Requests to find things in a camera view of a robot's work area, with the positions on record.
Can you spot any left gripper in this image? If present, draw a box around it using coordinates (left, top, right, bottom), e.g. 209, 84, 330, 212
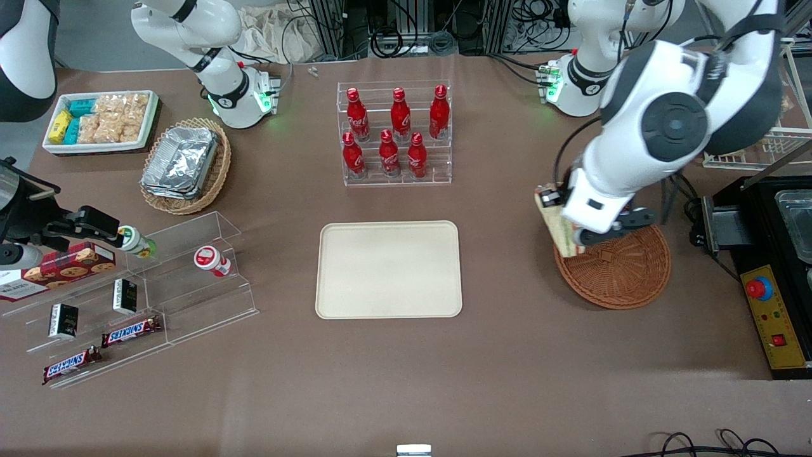
537, 169, 636, 249

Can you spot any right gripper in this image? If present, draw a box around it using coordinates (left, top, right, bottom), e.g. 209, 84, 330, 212
0, 161, 125, 253

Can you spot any triangle sandwich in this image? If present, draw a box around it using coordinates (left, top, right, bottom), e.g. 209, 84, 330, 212
535, 190, 579, 258

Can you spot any brown wicker basket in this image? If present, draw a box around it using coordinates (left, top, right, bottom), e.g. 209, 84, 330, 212
554, 222, 672, 310

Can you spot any aluminium foil tray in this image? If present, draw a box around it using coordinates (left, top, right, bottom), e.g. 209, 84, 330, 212
141, 179, 213, 201
141, 126, 221, 194

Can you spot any light wicker basket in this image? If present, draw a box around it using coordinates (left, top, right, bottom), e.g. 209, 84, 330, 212
140, 117, 232, 215

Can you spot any beige plastic tray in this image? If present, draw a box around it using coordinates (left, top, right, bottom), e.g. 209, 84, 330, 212
315, 220, 463, 320

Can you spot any red tartan cookie box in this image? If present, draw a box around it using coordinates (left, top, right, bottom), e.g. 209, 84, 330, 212
0, 241, 117, 303

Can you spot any green lid yoghurt cup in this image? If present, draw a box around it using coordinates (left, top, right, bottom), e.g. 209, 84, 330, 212
117, 226, 157, 259

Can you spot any small black chocolate box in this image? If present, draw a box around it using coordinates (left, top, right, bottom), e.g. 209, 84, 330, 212
112, 278, 138, 316
48, 303, 80, 339

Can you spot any white plastic bin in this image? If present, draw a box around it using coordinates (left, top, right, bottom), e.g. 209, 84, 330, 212
42, 90, 159, 156

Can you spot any yellow snack packet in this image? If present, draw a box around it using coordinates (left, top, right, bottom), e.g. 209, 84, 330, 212
49, 110, 74, 144

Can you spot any brown Snickers bar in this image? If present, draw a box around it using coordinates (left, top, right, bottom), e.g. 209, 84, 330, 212
42, 346, 102, 386
101, 315, 163, 348

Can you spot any clear acrylic stepped display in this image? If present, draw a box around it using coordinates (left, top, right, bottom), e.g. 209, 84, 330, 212
0, 211, 259, 390

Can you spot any red lid yoghurt cup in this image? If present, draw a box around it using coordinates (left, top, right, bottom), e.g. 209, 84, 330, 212
193, 245, 232, 278

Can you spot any black grey box device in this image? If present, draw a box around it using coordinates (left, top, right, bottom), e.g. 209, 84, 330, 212
700, 194, 749, 253

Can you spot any red cola bottle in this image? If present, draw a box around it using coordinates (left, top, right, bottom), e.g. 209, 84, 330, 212
407, 132, 428, 180
343, 131, 366, 180
390, 88, 412, 142
429, 84, 450, 140
346, 88, 371, 142
379, 129, 402, 178

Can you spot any black control box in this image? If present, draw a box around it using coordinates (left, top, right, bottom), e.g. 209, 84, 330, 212
730, 175, 812, 381

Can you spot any clear acrylic bottle rack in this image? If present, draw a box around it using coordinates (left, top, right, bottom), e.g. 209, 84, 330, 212
336, 79, 453, 187

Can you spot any clear plastic container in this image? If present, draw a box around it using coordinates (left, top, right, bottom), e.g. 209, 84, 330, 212
774, 189, 812, 265

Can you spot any yellow emergency stop box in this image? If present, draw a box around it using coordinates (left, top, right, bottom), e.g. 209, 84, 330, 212
740, 265, 811, 371

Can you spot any beige cloth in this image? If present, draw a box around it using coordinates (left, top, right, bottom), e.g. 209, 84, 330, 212
238, 5, 302, 64

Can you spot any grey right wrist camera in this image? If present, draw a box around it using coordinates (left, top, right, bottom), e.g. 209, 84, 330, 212
0, 244, 43, 268

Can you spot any black cable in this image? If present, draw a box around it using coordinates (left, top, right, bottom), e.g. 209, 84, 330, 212
663, 171, 743, 283
638, 429, 784, 457

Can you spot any white wire rack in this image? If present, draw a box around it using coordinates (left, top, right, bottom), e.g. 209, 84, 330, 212
701, 38, 812, 171

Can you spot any aluminium frame post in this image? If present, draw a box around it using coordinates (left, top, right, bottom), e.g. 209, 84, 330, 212
316, 0, 347, 60

